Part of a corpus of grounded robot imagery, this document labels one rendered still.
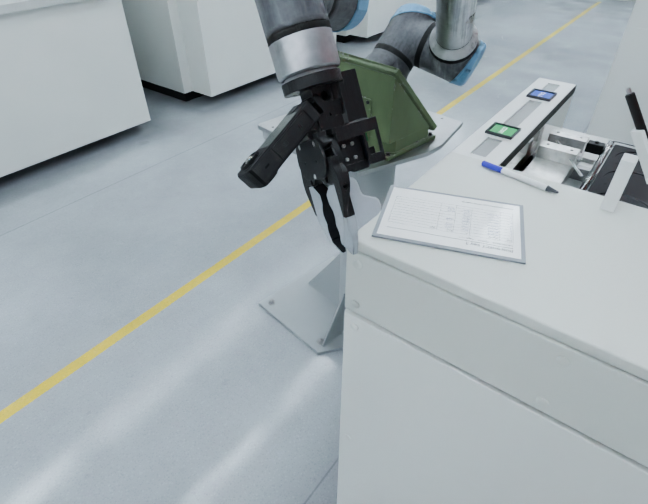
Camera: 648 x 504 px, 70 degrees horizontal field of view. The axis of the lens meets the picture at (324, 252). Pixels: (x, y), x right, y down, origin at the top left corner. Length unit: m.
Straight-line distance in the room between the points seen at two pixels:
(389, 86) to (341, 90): 0.56
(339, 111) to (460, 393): 0.44
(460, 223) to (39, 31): 2.72
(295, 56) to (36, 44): 2.65
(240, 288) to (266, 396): 0.56
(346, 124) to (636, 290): 0.42
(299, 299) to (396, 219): 1.26
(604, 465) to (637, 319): 0.20
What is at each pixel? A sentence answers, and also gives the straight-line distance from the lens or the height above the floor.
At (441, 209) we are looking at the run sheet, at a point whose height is 0.97.
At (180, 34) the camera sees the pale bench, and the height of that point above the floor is 0.50.
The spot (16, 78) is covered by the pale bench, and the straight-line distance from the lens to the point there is 3.09.
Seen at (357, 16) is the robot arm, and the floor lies 1.23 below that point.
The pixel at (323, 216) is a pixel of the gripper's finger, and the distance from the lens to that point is 0.58.
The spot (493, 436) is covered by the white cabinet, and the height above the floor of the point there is 0.72.
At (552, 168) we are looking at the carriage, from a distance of 1.13.
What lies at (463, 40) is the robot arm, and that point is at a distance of 1.22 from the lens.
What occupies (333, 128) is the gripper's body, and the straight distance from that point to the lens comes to 0.53.
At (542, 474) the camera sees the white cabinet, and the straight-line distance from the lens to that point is 0.80.
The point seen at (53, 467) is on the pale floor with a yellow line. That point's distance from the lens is 1.72.
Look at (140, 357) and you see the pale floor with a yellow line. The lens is 1.86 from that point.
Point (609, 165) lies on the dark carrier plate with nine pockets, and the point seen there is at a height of 0.90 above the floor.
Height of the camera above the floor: 1.36
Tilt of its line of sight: 39 degrees down
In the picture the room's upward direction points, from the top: straight up
